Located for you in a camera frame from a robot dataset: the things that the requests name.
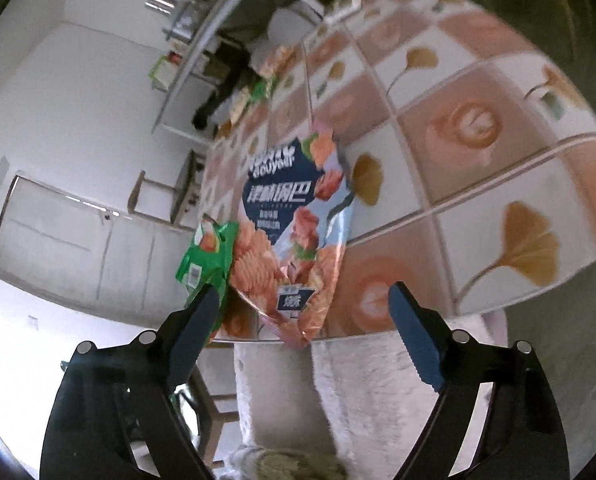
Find ginkgo patterned tablecloth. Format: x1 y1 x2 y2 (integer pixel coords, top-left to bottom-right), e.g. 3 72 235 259
198 0 596 343

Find small orange snack packet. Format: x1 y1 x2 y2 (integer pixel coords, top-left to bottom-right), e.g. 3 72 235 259
258 45 299 78

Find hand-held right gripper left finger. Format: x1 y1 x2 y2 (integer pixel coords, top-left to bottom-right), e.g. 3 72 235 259
36 284 221 480

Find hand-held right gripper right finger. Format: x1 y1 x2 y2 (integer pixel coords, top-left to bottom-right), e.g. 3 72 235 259
388 281 571 480

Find white door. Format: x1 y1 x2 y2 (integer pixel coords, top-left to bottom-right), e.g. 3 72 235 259
0 157 199 306

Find green snack bag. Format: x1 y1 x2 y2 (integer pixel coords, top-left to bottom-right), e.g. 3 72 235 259
176 215 241 348

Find beige fuzzy cloth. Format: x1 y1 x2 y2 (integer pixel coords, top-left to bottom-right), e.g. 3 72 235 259
225 447 349 480

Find wooden chair dark seat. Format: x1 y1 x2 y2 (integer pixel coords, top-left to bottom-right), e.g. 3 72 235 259
128 150 211 226

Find black cloth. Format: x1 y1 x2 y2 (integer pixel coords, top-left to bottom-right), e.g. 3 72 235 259
193 67 259 131

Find small tan snack packet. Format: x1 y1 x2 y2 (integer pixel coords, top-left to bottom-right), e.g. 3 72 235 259
228 95 251 126

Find wooden stool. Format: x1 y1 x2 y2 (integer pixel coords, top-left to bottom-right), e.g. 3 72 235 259
188 370 249 466

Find white sack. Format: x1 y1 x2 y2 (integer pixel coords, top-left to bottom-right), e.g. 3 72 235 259
268 5 323 56

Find large navy snack bag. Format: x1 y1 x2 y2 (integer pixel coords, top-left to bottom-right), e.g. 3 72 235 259
230 120 355 350

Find white fleece pants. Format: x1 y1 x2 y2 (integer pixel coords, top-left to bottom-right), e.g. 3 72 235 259
233 310 509 480

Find large metal pot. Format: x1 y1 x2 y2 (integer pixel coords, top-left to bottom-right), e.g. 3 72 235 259
145 0 199 41

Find green food box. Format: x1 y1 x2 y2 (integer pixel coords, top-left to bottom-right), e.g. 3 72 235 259
149 55 171 91

